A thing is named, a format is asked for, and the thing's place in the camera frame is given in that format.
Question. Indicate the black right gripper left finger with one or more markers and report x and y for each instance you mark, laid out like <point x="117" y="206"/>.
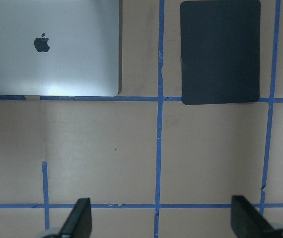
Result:
<point x="79" y="222"/>

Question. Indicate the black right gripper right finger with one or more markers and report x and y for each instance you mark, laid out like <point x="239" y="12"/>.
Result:
<point x="247" y="222"/>

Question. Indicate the black mousepad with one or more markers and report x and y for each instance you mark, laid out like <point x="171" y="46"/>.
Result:
<point x="220" y="51"/>

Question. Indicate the silver closed laptop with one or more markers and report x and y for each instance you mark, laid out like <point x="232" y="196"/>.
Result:
<point x="59" y="47"/>

